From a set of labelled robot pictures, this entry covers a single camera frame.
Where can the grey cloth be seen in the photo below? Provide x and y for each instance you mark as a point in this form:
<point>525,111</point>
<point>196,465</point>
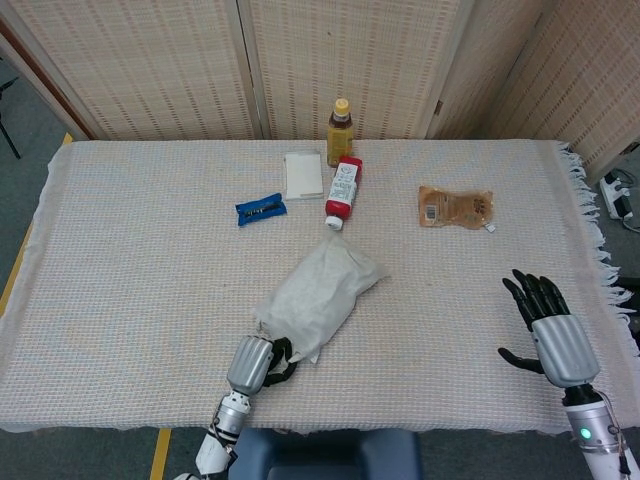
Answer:
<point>315,305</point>

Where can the brown spout pouch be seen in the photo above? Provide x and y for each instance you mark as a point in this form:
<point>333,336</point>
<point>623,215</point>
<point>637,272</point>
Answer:
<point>455,207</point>

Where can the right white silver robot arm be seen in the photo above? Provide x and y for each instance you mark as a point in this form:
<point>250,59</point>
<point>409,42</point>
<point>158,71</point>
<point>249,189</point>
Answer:
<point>592,435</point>

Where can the red bottle with white cap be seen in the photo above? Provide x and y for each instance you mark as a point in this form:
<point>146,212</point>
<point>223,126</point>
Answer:
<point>342,192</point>

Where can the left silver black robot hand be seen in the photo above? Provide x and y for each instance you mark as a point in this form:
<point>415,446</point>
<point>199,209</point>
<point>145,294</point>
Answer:
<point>250,362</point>

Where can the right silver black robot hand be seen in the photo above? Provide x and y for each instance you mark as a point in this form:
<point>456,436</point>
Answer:
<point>565,350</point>

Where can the black tripod stand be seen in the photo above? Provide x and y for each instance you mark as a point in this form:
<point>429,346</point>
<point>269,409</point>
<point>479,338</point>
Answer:
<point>7,130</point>

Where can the blue snack packet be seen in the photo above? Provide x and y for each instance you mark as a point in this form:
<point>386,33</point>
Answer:
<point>260,209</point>

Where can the yellow tea bottle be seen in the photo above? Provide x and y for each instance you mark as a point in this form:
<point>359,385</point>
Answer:
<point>340,142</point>

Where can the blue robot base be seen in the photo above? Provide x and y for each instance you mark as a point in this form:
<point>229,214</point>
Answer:
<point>325,455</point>

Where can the white flat box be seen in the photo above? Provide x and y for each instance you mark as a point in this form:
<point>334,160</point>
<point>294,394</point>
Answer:
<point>302,175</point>

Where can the woven folding screen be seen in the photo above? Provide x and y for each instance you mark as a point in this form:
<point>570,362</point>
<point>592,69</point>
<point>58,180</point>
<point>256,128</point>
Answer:
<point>175,65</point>

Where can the beige woven tablecloth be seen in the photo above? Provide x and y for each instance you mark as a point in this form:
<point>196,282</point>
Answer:
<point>150,300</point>

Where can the white power strip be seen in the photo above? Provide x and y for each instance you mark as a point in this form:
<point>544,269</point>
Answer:
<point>617,197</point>

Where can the transparent plastic bag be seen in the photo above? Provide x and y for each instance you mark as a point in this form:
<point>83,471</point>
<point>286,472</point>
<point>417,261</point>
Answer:
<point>320,295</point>

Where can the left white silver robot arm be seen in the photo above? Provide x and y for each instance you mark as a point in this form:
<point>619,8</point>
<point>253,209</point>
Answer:
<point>227,417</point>

